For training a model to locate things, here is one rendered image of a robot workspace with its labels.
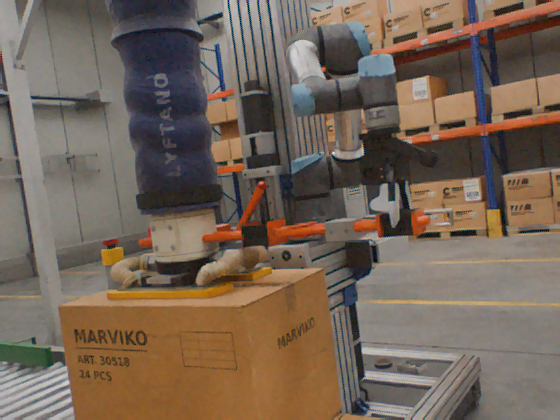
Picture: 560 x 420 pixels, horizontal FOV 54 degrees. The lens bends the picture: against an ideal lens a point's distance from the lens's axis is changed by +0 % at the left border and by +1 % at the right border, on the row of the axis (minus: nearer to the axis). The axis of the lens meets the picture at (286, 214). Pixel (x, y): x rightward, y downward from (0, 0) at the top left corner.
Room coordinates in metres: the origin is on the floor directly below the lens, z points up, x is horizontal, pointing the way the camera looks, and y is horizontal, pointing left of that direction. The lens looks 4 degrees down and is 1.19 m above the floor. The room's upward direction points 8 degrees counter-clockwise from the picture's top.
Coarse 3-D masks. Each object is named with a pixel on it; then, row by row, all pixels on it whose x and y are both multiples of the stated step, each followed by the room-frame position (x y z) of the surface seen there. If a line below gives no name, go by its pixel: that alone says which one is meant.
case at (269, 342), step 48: (240, 288) 1.34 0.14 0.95; (288, 288) 1.31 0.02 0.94; (96, 336) 1.38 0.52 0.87; (144, 336) 1.30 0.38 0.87; (192, 336) 1.23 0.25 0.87; (240, 336) 1.16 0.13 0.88; (288, 336) 1.29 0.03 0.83; (96, 384) 1.39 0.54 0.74; (144, 384) 1.31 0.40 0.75; (192, 384) 1.23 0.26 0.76; (240, 384) 1.17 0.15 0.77; (288, 384) 1.26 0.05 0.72; (336, 384) 1.48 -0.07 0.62
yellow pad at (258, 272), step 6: (246, 270) 1.47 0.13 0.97; (252, 270) 1.47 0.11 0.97; (258, 270) 1.48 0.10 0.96; (264, 270) 1.48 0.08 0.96; (270, 270) 1.50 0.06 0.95; (222, 276) 1.48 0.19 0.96; (228, 276) 1.47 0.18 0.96; (234, 276) 1.46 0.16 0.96; (240, 276) 1.45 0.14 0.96; (246, 276) 1.44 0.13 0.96; (252, 276) 1.43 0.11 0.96; (258, 276) 1.45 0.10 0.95; (174, 282) 1.56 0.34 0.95; (180, 282) 1.55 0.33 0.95
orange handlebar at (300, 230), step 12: (216, 228) 1.65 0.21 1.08; (228, 228) 1.70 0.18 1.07; (276, 228) 1.30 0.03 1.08; (288, 228) 1.29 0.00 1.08; (300, 228) 1.27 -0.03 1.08; (312, 228) 1.25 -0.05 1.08; (324, 228) 1.23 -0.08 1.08; (360, 228) 1.19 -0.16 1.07; (372, 228) 1.18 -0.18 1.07; (144, 240) 1.51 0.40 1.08; (204, 240) 1.40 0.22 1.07; (216, 240) 1.39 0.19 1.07; (228, 240) 1.37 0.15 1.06
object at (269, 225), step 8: (248, 224) 1.35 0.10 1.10; (256, 224) 1.39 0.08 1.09; (264, 224) 1.29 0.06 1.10; (272, 224) 1.31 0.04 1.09; (280, 224) 1.34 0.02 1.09; (248, 232) 1.31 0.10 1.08; (256, 232) 1.31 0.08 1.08; (264, 232) 1.30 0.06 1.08; (272, 232) 1.30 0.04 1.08; (248, 240) 1.31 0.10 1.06; (256, 240) 1.30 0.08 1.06; (264, 240) 1.29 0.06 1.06; (272, 240) 1.30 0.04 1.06; (280, 240) 1.33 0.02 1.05; (288, 240) 1.36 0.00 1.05
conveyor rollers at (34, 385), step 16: (0, 368) 2.39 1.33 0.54; (16, 368) 2.35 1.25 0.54; (32, 368) 2.32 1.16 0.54; (48, 368) 2.28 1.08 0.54; (64, 368) 2.25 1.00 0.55; (0, 384) 2.19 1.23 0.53; (16, 384) 2.16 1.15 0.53; (32, 384) 2.12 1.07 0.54; (48, 384) 2.08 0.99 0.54; (64, 384) 2.04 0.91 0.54; (0, 400) 1.94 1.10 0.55; (16, 400) 1.97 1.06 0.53; (32, 400) 1.93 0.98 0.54; (48, 400) 1.89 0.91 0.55; (64, 400) 1.85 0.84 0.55; (0, 416) 1.83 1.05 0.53; (16, 416) 1.79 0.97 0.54; (32, 416) 1.75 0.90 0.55; (48, 416) 1.78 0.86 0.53; (64, 416) 1.73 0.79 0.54
